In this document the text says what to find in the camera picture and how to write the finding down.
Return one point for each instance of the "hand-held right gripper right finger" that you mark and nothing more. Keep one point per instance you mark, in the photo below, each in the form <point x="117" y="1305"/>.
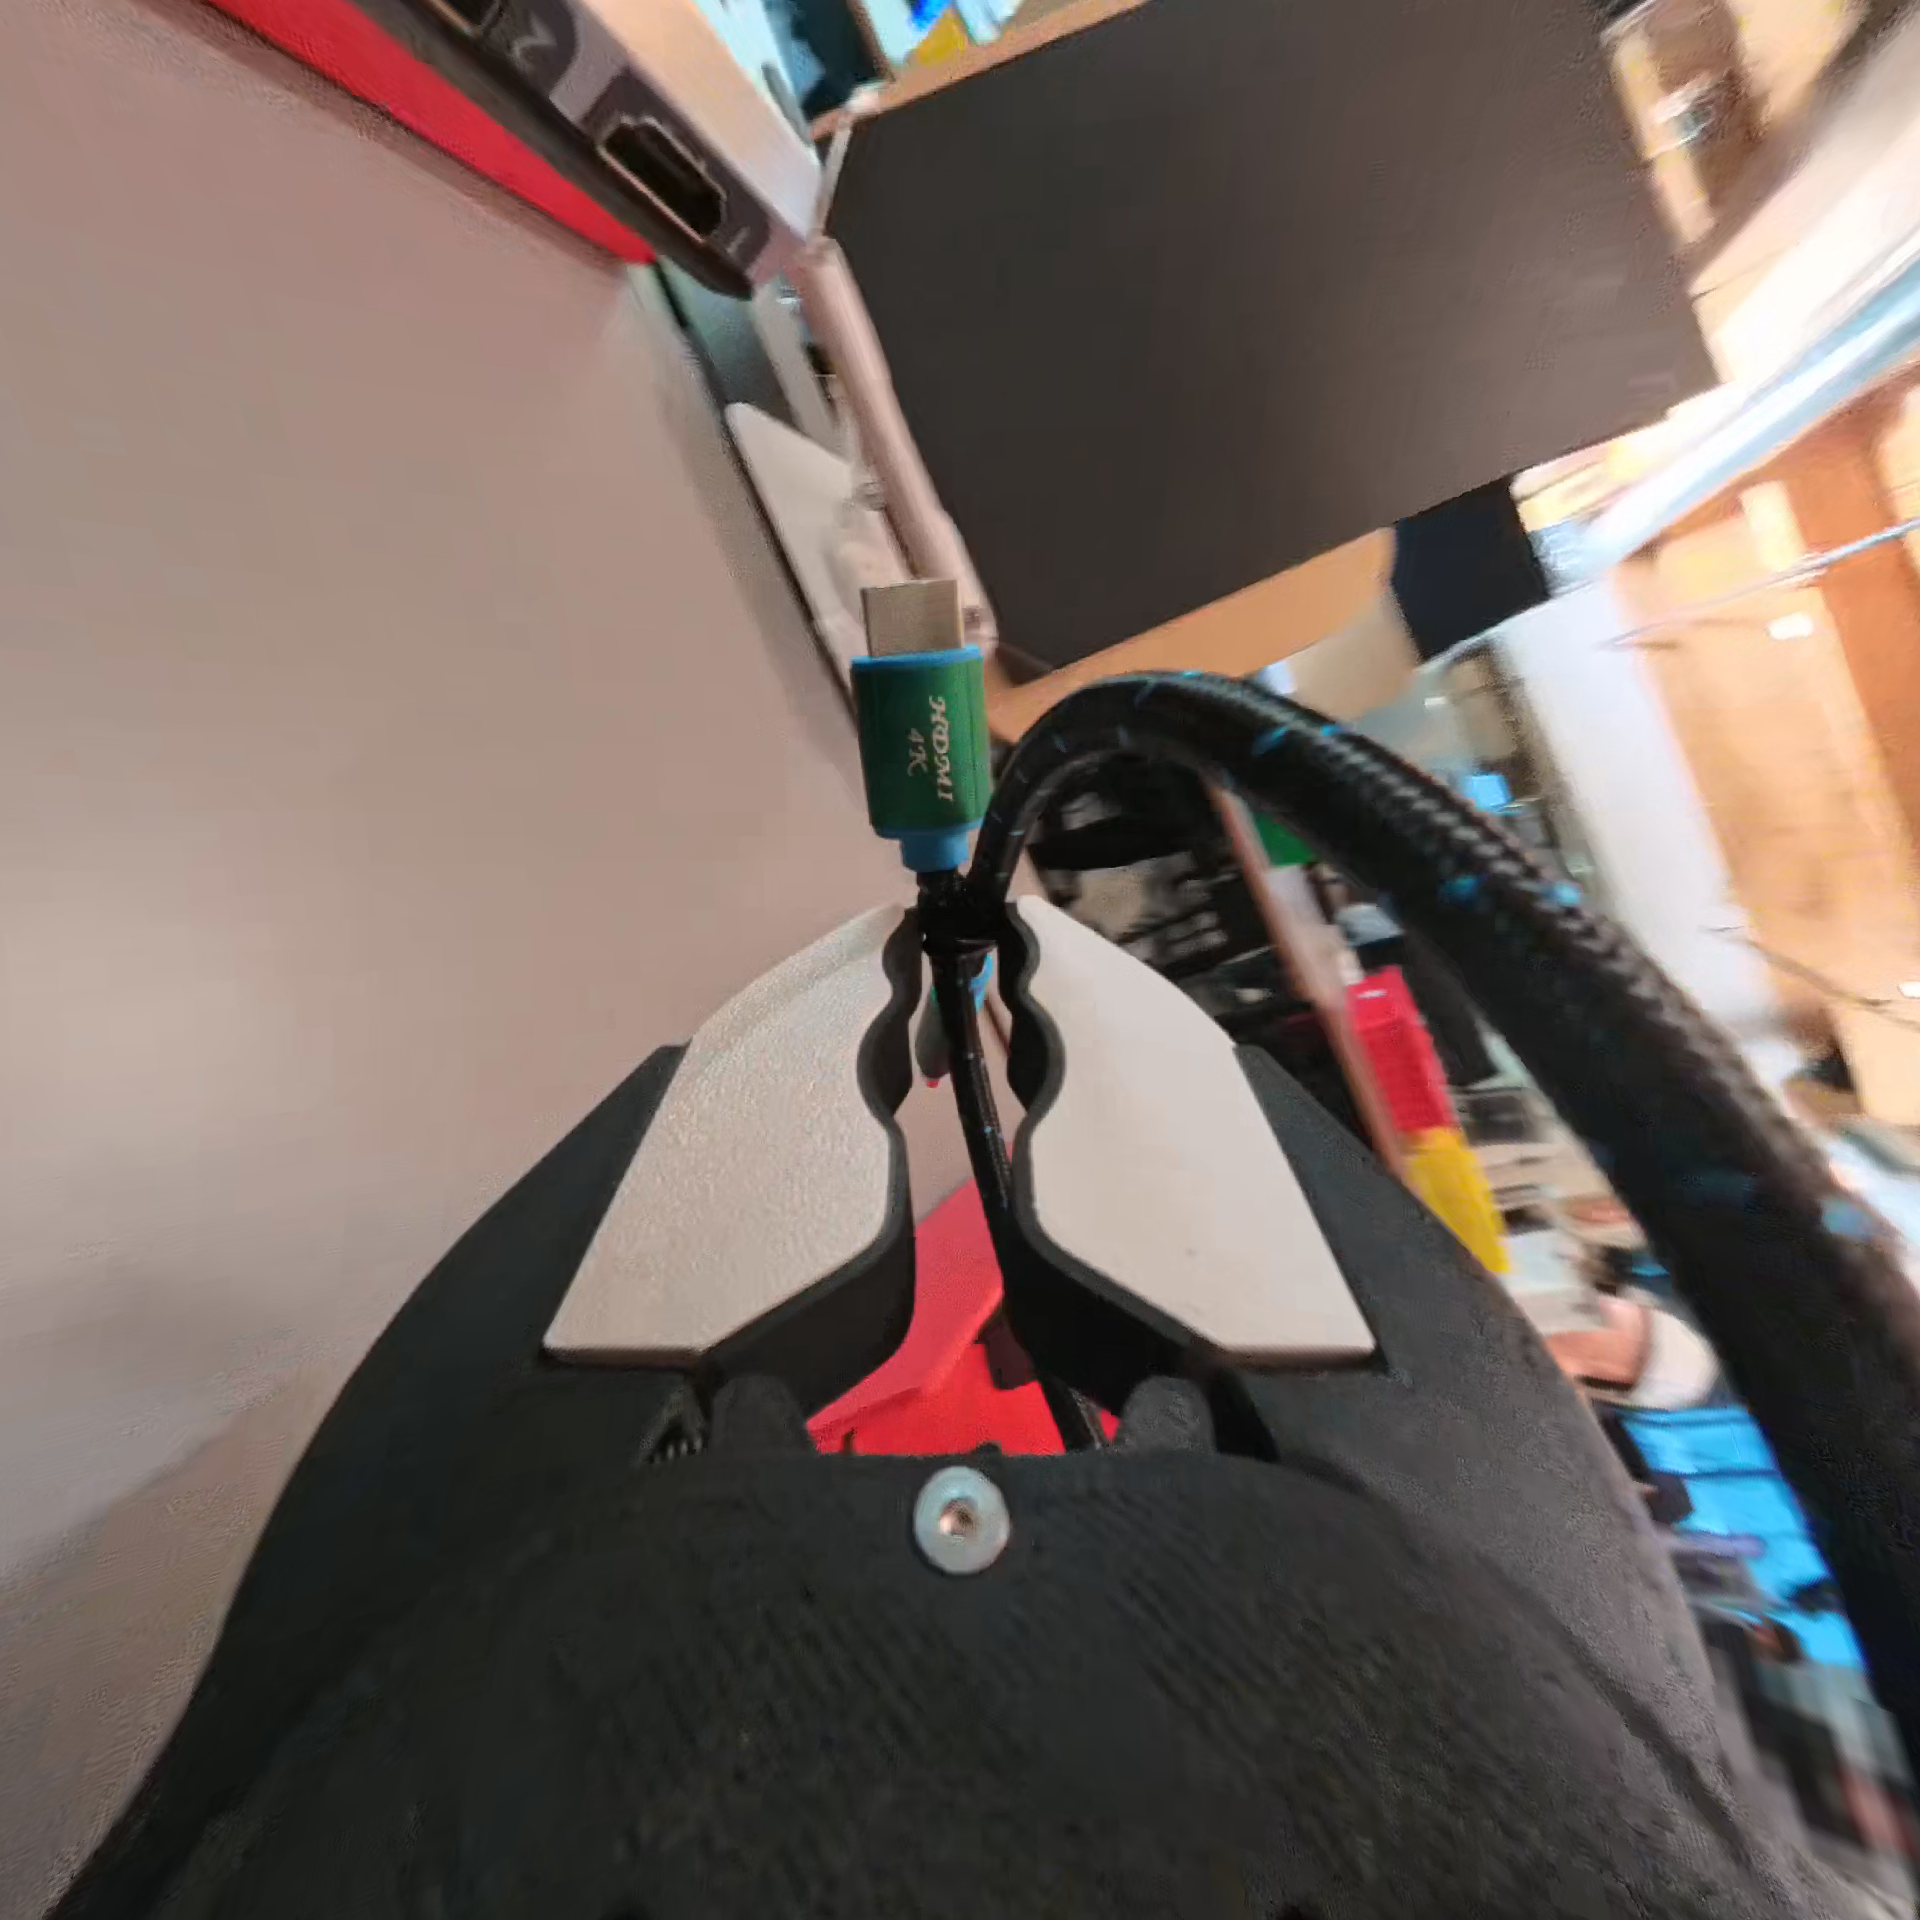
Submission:
<point x="1186" y="1199"/>

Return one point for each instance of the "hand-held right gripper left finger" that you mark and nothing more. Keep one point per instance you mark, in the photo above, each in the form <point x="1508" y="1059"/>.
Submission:
<point x="721" y="1199"/>

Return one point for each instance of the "red plastic bin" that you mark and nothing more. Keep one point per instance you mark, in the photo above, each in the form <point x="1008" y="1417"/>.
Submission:
<point x="945" y="1321"/>
<point x="449" y="111"/>

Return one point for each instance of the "small red storage bin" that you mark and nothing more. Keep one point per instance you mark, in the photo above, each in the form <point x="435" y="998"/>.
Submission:
<point x="1400" y="1051"/>

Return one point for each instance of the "yellow storage bin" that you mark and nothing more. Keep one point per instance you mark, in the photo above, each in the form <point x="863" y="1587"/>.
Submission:
<point x="1454" y="1199"/>

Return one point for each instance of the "black wood-edged divider panel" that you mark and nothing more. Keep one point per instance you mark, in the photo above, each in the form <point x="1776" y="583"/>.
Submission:
<point x="1278" y="300"/>

